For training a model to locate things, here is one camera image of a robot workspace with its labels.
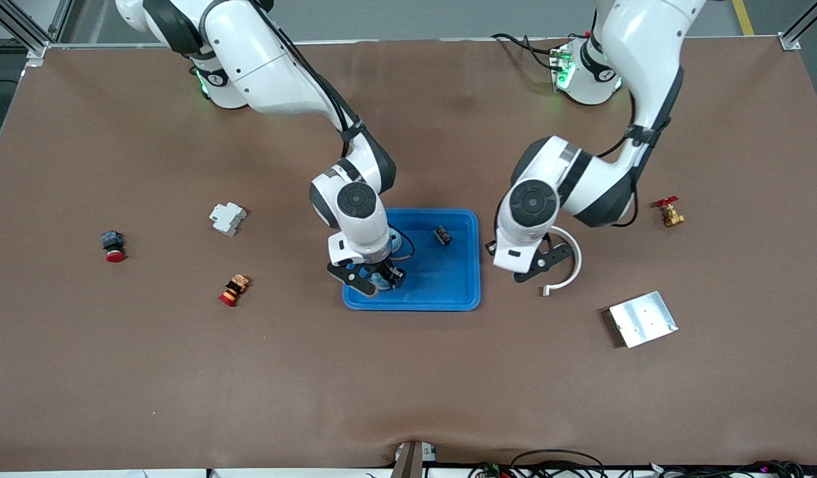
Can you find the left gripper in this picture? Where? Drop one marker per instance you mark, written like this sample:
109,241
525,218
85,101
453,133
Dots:
489,247

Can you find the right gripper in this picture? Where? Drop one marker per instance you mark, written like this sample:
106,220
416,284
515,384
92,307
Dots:
390,271

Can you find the blue desk bell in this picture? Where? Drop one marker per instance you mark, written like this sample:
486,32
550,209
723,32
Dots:
396,240
379,285

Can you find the black capacitor with white print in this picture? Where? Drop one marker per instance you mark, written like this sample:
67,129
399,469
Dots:
442,236

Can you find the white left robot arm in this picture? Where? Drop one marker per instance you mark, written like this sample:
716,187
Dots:
640,53

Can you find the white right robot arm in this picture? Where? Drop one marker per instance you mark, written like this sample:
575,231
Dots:
269,73

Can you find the blue plastic tray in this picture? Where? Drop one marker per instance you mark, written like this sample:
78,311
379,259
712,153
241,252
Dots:
441,285

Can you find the brown table cover sheet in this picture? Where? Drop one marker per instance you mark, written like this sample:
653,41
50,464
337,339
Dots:
408,385

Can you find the red yellow emergency stop button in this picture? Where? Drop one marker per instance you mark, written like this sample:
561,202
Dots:
234,290

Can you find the silver metal plate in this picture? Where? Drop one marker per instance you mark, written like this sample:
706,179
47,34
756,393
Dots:
644,318

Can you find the white circuit breaker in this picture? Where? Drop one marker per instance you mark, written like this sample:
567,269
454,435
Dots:
227,218

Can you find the red mushroom button blue base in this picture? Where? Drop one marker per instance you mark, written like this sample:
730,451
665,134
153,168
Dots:
114,255

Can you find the white curved pipe bracket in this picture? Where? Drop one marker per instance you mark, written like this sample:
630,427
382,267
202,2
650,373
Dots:
576,272

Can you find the grey metal edge bracket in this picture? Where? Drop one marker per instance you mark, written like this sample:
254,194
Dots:
408,461

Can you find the aluminium frame strut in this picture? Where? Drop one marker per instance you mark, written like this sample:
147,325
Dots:
801,23
23,31

